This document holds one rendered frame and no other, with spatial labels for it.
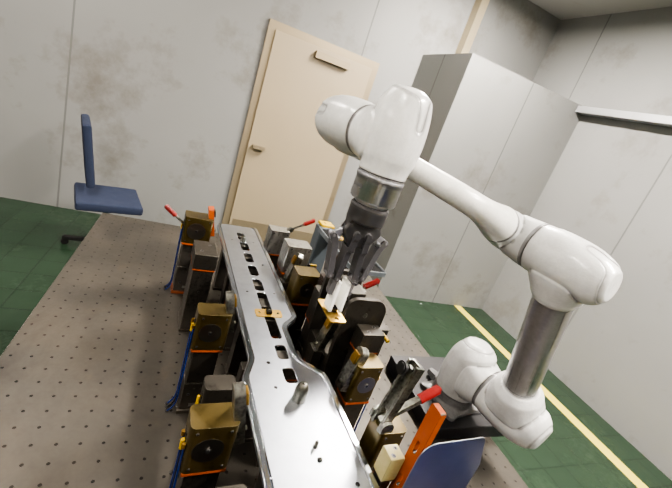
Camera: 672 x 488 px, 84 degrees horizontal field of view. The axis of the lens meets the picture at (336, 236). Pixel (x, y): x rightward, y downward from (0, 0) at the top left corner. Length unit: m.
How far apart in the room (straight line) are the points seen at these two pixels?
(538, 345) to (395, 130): 0.77
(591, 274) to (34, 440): 1.35
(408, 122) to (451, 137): 3.06
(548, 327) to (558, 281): 0.17
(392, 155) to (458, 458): 0.44
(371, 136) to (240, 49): 3.28
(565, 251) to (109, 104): 3.67
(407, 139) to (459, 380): 1.03
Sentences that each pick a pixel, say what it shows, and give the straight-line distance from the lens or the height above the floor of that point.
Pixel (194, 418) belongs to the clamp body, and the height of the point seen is 1.05.
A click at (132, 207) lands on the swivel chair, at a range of 3.21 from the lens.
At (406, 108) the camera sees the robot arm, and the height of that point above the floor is 1.68.
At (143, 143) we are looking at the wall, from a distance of 3.99.
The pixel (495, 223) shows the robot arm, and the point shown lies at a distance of 0.99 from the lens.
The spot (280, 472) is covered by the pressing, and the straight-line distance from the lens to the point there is 0.83.
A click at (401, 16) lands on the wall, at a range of 4.32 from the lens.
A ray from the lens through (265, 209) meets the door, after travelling 4.10.
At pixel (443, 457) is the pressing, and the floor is 1.32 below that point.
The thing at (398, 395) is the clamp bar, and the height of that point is 1.14.
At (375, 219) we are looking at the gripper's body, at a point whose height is 1.48.
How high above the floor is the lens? 1.64
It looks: 18 degrees down
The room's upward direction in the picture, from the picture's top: 19 degrees clockwise
